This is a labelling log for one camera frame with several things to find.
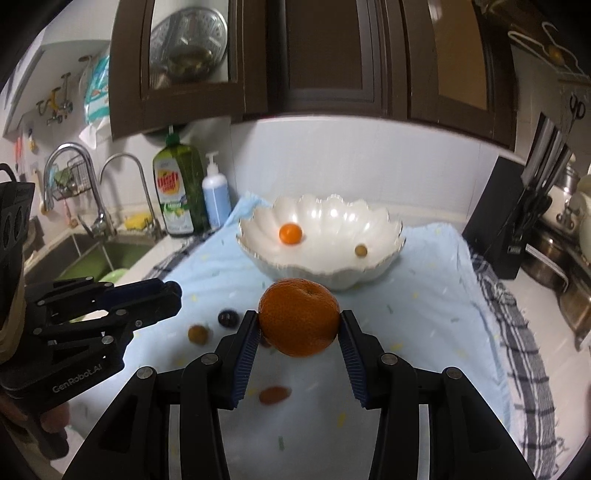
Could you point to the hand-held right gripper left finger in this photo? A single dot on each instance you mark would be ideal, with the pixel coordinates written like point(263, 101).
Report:
point(247, 355)

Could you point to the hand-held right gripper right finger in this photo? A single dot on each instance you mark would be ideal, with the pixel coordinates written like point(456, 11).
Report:
point(353, 364)

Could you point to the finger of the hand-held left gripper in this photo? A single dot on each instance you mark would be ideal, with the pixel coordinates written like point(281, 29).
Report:
point(138, 316)
point(134, 290)

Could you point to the small dark grape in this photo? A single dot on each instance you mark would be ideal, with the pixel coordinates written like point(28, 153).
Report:
point(227, 317)

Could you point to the small red cherry tomato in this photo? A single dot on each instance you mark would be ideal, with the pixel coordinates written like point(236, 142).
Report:
point(274, 395)

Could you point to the small green-brown grape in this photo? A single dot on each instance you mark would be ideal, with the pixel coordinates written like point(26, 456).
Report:
point(360, 250)
point(197, 333)

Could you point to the large orange mandarin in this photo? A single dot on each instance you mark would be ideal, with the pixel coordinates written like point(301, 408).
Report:
point(298, 318)

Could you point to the white scalloped bowl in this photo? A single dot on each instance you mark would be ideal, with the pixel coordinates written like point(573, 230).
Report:
point(323, 221)

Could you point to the person's left hand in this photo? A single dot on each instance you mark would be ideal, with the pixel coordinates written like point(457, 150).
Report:
point(55, 417)

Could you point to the light green plate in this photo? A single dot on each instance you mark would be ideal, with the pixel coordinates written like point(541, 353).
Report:
point(111, 276)

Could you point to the kitchen sink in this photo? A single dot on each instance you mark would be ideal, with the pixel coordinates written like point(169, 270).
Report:
point(92, 258)

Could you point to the chrome gooseneck faucet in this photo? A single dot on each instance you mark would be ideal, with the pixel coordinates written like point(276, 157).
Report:
point(154, 226)

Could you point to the yellow sponge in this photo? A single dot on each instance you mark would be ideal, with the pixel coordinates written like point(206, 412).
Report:
point(136, 221)

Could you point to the light blue speckled towel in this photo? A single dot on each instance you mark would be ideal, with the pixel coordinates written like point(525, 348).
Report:
point(415, 323)

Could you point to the tall chrome spring faucet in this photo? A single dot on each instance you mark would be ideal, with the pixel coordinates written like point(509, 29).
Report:
point(99, 224)

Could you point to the green dish soap bottle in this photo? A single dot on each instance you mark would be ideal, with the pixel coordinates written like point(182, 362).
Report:
point(178, 194)

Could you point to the white and blue pump bottle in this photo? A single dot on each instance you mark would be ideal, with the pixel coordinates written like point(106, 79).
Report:
point(216, 196)

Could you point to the small round orange tomato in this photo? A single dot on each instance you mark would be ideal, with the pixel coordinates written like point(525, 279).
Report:
point(291, 234)

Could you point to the grey checkered cloth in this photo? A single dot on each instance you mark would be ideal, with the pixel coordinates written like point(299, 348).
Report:
point(521, 360)

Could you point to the printed plastic bag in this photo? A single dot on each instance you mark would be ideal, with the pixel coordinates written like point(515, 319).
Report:
point(97, 92)

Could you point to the black knife block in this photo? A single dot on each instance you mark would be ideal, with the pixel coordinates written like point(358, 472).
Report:
point(501, 221)

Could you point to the steel pot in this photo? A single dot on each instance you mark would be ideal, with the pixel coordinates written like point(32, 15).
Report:
point(545, 258)

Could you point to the steel pan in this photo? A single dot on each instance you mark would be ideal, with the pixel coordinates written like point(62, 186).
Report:
point(577, 304)

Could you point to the perforated steel steamer plate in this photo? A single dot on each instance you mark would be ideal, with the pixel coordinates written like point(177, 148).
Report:
point(189, 41)

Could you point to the cream kettle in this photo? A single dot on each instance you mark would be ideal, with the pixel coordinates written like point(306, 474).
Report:
point(570, 203)

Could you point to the black scissors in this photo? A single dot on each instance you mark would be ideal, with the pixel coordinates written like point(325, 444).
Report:
point(576, 108)

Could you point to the white clothes hanger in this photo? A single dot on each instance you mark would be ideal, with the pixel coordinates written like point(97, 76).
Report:
point(549, 41)

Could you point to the yellow bicycle wall ornament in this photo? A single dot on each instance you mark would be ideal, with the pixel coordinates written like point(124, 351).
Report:
point(55, 104)

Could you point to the dark brown wall cabinet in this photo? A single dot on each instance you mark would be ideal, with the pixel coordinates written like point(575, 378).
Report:
point(323, 46)

